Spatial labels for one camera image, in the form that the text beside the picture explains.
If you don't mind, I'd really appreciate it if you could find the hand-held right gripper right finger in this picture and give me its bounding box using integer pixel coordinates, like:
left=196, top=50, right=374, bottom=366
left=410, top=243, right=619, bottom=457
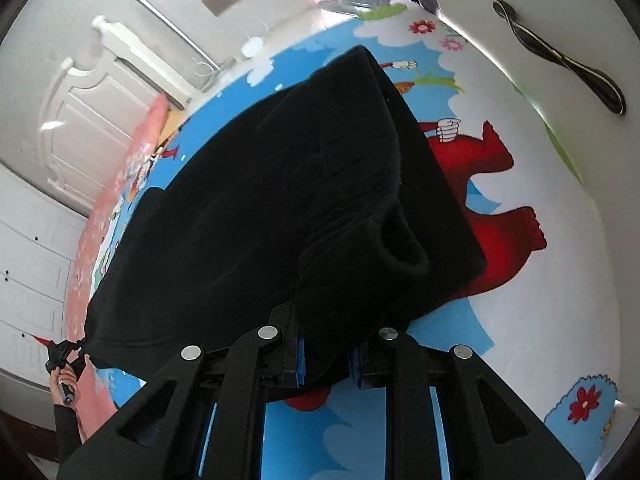
left=349, top=326, right=587, bottom=480

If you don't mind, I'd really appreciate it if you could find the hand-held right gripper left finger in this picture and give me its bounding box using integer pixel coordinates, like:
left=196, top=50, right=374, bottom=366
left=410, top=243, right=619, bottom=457
left=57, top=304, right=307, bottom=480

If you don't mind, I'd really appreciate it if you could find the black sweater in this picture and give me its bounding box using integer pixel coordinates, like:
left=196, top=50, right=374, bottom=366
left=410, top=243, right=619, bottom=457
left=82, top=45, right=489, bottom=402

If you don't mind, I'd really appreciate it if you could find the person's left hand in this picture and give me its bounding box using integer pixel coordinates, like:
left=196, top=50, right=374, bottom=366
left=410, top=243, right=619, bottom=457
left=49, top=365, right=81, bottom=407

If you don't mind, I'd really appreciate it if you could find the white panelled board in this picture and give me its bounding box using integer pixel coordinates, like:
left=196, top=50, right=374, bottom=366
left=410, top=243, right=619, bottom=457
left=0, top=160, right=92, bottom=396

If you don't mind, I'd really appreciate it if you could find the pink floral bedding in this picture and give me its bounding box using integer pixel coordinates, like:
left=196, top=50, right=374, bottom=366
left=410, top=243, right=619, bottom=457
left=62, top=94, right=184, bottom=441

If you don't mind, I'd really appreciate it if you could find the cartoon printed blanket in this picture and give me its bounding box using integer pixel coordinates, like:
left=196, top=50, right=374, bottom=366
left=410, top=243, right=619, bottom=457
left=65, top=2, right=627, bottom=480

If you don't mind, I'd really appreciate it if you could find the white wooden headboard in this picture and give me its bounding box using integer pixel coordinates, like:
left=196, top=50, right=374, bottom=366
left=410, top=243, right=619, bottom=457
left=37, top=15, right=194, bottom=211

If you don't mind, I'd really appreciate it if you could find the silver lamp rod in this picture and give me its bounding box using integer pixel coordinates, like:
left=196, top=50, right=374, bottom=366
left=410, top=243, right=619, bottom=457
left=131, top=0, right=224, bottom=71

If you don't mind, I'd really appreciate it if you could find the white cabinet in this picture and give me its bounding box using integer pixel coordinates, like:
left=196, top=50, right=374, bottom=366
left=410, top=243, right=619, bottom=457
left=419, top=0, right=640, bottom=411

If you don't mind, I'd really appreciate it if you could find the white charger cable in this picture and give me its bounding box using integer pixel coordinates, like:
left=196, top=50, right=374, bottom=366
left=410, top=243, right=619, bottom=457
left=190, top=37, right=266, bottom=94

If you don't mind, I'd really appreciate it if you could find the dark curved cabinet handle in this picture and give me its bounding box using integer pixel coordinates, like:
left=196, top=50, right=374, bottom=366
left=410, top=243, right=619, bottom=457
left=492, top=0, right=627, bottom=116

